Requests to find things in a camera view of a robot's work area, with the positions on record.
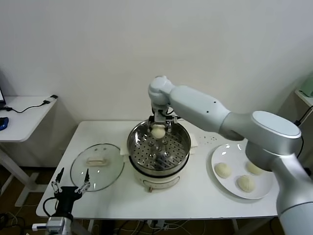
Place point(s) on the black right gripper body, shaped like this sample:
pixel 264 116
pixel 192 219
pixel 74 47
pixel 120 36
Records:
pixel 153 107

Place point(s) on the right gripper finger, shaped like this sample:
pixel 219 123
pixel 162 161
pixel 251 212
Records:
pixel 168 127
pixel 149 125

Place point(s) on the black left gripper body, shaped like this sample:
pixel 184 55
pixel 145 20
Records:
pixel 66 198

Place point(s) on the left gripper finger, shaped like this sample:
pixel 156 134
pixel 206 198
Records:
pixel 56 184
pixel 84 184

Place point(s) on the white steamed baozi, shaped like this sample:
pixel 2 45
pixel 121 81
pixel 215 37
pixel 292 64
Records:
pixel 157 132
pixel 245 183
pixel 254 169
pixel 223 170

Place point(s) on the round glass pot lid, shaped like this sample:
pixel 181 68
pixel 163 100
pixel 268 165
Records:
pixel 110 156

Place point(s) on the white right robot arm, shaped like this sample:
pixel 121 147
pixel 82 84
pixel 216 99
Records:
pixel 195 105

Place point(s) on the stainless steel steamer basket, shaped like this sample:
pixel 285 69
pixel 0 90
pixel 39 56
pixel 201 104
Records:
pixel 171 151

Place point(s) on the white side table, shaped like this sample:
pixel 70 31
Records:
pixel 24 122

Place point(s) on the blue computer mouse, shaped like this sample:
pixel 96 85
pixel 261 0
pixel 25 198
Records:
pixel 3 123

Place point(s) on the white power strip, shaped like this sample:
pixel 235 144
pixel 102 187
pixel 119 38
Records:
pixel 156 223

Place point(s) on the white round plate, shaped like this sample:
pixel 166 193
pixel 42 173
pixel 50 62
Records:
pixel 227 186

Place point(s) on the black laptop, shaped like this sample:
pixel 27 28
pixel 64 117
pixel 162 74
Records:
pixel 2 95

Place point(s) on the white shelf table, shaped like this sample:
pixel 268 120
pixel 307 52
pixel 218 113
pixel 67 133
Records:
pixel 304 98

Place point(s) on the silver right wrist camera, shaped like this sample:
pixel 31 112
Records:
pixel 161 116

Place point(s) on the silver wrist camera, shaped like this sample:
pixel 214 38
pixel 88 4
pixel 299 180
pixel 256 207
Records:
pixel 161 116
pixel 58 224

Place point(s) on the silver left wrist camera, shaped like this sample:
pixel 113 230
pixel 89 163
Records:
pixel 58 224

